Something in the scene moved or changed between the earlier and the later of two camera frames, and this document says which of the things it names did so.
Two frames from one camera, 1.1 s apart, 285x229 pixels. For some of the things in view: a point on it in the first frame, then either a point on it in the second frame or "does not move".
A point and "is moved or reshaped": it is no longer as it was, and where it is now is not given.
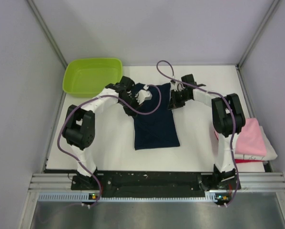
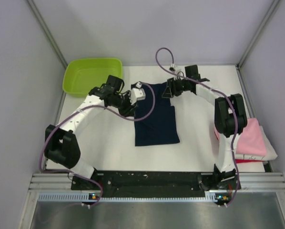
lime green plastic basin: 86,78 does not move
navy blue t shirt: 159,130 is moved or reshaped
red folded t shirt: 237,161 does not move
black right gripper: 174,103 -> 167,93
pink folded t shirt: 249,140 does not move
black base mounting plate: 153,183 does not move
